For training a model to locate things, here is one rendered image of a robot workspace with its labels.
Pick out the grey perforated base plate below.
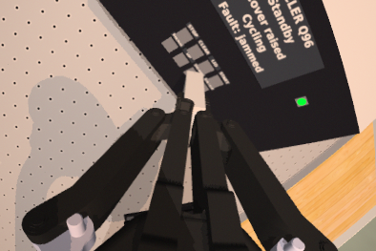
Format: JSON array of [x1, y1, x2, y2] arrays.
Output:
[[0, 0, 341, 251]]

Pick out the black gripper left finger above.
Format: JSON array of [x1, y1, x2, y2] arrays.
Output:
[[21, 71, 195, 251]]

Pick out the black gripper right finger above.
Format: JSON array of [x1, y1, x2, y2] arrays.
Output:
[[189, 72, 338, 251]]

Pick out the beige lab instrument with lid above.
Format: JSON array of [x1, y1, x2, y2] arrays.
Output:
[[99, 0, 376, 152]]

